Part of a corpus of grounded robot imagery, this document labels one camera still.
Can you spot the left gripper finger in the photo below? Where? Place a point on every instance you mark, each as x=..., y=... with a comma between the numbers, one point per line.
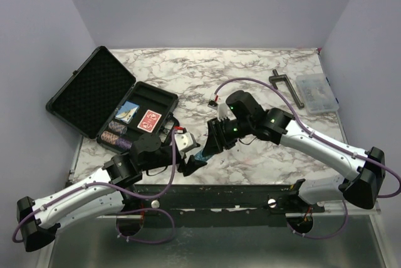
x=192, y=165
x=190, y=145

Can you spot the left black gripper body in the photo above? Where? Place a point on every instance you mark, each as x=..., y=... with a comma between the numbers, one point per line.
x=166, y=159

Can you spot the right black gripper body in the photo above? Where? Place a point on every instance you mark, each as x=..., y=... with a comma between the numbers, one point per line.
x=234, y=129

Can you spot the light blue poker chip stack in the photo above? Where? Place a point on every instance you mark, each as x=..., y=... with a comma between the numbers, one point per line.
x=199, y=157

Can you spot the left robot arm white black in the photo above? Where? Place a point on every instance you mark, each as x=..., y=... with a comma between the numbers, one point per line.
x=106, y=190

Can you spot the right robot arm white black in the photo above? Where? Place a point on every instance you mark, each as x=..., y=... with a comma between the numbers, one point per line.
x=359, y=172

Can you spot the purple chip stack in case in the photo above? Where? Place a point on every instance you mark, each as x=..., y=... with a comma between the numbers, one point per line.
x=123, y=144

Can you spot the red playing card deck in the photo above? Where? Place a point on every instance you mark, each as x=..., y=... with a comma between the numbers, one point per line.
x=149, y=121

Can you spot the orange blue chip stack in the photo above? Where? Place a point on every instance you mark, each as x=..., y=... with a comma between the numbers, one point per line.
x=117, y=127

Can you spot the pink black chip stack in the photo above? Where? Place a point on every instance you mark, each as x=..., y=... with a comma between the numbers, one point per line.
x=109, y=137

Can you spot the blue playing card deck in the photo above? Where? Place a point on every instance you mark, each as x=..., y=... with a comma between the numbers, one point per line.
x=126, y=112

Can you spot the black foam-lined poker case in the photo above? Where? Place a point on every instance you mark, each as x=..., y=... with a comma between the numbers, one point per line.
x=90, y=99

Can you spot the clear plastic parts box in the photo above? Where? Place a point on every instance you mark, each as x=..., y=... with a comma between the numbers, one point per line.
x=316, y=93

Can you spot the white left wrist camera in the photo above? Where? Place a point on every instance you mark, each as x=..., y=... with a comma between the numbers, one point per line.
x=181, y=135

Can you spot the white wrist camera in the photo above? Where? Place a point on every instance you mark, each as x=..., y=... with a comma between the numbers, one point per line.
x=181, y=135
x=220, y=108

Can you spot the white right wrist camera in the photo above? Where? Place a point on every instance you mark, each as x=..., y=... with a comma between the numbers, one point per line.
x=220, y=108

